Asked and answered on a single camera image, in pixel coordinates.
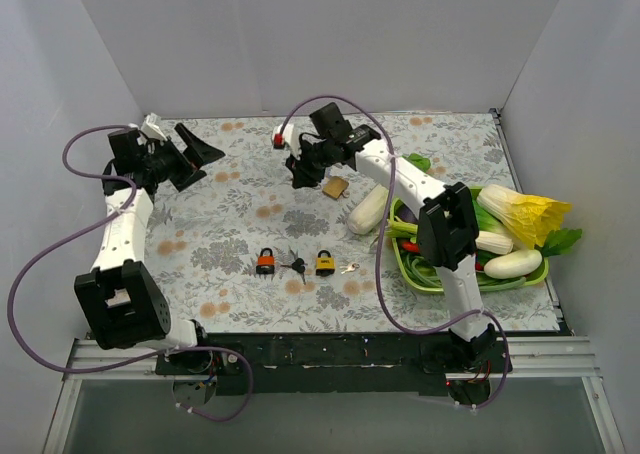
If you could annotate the black base frame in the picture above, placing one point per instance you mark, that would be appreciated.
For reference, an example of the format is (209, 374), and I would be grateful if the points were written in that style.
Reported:
(340, 363)

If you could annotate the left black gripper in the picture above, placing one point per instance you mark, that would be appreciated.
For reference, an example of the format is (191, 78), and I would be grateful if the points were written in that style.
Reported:
(181, 159)

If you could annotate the red chili pepper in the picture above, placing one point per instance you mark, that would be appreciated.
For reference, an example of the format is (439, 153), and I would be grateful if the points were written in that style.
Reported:
(410, 246)

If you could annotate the white radish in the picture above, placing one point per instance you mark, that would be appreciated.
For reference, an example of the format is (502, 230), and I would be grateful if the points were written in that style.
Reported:
(515, 264)

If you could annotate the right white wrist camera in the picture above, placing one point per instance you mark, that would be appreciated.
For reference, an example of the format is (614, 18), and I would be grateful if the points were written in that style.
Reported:
(287, 138)

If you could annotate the floral table mat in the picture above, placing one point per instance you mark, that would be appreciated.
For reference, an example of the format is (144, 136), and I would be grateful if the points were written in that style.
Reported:
(202, 245)

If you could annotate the purple eggplant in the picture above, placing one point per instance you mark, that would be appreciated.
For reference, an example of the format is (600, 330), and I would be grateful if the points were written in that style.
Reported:
(406, 215)

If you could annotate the orange padlock keys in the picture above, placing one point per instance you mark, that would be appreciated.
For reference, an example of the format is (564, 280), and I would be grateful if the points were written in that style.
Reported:
(296, 264)

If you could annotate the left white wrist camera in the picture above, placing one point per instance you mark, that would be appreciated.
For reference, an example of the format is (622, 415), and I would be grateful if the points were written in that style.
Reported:
(151, 129)

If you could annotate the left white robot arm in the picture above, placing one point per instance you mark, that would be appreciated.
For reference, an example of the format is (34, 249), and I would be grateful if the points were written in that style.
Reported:
(121, 301)

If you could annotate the aluminium frame rail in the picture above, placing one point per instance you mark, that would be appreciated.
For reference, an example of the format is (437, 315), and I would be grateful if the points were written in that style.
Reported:
(337, 393)

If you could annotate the green napa cabbage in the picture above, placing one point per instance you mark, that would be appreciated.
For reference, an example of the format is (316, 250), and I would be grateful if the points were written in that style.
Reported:
(369, 212)

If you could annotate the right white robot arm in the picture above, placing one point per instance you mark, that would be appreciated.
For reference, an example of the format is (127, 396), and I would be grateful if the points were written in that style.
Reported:
(447, 228)

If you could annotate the green long beans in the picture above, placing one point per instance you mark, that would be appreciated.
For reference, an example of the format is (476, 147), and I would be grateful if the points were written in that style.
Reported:
(420, 272)

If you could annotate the yellow padlock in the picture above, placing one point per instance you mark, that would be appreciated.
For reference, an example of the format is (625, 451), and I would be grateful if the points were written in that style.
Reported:
(325, 264)

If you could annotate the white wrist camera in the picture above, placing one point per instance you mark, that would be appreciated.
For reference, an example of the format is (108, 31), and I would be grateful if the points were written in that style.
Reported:
(151, 129)
(287, 138)

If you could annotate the green vegetable tray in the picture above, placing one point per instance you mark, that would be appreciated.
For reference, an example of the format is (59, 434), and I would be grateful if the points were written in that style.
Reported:
(486, 283)

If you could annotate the yellow padlock keys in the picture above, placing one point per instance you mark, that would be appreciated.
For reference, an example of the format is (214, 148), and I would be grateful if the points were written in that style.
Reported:
(349, 268)

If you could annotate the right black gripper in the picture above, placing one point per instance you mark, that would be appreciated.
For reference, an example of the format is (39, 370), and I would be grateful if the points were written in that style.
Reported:
(304, 168)

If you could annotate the yellow napa cabbage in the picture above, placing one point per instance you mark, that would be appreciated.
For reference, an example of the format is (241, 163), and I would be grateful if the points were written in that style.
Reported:
(529, 217)

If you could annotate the large brass padlock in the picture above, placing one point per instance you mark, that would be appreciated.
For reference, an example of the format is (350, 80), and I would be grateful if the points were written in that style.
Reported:
(335, 187)

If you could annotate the orange padlock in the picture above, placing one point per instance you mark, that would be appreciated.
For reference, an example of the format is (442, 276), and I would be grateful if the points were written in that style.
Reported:
(265, 264)

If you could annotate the celery stalk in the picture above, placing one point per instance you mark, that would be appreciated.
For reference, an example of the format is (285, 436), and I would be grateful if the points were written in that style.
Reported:
(396, 229)

